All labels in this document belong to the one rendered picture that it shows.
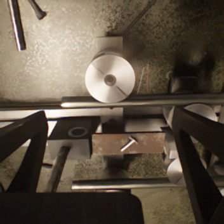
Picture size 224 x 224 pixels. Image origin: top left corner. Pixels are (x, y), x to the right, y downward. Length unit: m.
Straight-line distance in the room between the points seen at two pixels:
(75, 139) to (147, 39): 0.16
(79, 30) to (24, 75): 0.10
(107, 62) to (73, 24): 0.11
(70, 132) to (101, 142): 0.04
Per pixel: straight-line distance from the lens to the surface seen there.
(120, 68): 0.20
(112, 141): 0.25
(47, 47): 0.30
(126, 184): 0.28
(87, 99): 0.22
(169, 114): 0.25
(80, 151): 0.25
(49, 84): 0.31
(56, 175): 0.21
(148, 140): 0.25
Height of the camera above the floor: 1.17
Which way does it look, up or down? 65 degrees down
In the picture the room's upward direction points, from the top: 179 degrees clockwise
